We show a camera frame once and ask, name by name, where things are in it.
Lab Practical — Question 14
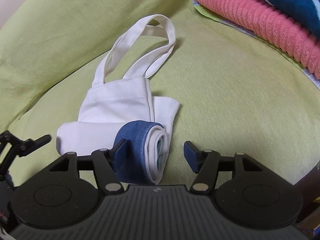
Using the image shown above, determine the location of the pink ribbed rolled towel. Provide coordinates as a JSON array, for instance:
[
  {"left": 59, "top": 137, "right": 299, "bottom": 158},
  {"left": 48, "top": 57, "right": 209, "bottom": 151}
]
[{"left": 194, "top": 0, "right": 320, "bottom": 80}]

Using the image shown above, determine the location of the white printed canvas shopping bag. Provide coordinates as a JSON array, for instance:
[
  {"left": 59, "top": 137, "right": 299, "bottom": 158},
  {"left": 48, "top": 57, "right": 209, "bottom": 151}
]
[{"left": 56, "top": 14, "right": 180, "bottom": 184}]

